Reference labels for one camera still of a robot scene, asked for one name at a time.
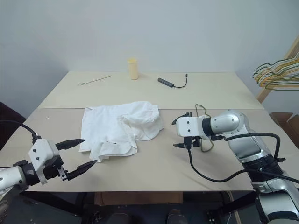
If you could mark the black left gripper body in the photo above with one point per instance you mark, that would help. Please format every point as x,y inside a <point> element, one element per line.
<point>52,166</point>

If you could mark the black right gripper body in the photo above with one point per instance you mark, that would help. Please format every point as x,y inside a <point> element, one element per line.
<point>192,141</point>

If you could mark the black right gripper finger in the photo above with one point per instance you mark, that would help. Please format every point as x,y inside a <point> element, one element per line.
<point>180,118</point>
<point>179,145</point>

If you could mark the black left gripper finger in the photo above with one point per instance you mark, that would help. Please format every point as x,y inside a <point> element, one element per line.
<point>70,142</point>
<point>81,169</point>

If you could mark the white shorts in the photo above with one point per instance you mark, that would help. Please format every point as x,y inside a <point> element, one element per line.
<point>109,126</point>

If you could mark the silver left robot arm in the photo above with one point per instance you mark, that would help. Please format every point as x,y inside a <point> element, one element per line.
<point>11,178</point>

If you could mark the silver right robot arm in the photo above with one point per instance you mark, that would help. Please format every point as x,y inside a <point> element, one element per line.
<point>247,144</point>

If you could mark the dark maroon chair back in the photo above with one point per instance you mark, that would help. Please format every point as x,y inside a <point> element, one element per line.
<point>9,121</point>

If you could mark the brown cardboard sheet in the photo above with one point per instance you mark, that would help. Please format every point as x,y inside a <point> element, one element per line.
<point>140,198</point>

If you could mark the pale yellow plastic cup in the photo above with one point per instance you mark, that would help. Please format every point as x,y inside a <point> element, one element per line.
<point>133,70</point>

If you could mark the wooden clothes rack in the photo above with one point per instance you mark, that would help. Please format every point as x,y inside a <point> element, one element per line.
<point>265,92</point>

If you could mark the brown cardboard box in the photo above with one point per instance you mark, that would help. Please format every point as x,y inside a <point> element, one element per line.
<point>283,120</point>

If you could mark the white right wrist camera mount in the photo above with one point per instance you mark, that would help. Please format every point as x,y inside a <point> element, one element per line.
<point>189,126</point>

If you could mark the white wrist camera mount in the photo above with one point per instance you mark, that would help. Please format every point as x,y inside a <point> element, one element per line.
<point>40,148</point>
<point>189,126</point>

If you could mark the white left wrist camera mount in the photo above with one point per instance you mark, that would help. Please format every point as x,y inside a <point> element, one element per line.
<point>40,148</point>

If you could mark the black table frame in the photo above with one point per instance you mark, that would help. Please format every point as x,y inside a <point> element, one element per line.
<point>58,202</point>

